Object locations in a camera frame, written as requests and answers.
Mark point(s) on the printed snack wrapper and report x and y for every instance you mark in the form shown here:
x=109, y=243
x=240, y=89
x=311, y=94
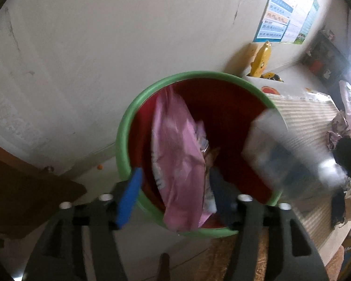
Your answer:
x=206, y=140

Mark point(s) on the brown woven mat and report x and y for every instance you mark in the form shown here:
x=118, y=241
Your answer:
x=219, y=257

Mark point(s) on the pink plastic bag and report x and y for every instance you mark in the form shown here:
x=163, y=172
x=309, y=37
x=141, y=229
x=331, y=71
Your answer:
x=178, y=158

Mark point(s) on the white printed paper sheet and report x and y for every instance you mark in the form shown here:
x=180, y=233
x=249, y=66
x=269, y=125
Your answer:
x=292, y=89

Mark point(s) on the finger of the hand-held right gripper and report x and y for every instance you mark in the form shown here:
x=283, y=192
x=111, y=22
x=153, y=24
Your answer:
x=349, y=158

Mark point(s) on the yellow and black toy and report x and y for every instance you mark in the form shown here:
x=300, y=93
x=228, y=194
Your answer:
x=272, y=77

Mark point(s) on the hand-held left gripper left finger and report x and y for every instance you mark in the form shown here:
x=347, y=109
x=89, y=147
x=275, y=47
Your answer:
x=131, y=199

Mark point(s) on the yellow cartoon toy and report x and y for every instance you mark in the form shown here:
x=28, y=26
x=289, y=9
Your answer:
x=261, y=58

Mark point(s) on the blue-bordered wall chart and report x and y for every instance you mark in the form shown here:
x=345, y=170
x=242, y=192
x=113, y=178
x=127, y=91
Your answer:
x=273, y=20

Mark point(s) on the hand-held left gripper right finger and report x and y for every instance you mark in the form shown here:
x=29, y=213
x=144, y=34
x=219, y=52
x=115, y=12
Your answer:
x=225, y=202

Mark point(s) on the striped beige mat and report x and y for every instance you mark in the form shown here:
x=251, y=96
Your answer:
x=307, y=117

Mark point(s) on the dark storage shelf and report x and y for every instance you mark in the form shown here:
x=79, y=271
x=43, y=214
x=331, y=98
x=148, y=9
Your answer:
x=324, y=55

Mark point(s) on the red bin with green rim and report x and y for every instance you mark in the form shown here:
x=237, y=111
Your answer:
x=222, y=114

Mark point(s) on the clear plastic container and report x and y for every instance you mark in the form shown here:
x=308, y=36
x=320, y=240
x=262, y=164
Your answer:
x=280, y=158

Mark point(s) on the white wall chart green border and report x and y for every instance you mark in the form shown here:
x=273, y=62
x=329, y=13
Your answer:
x=304, y=11

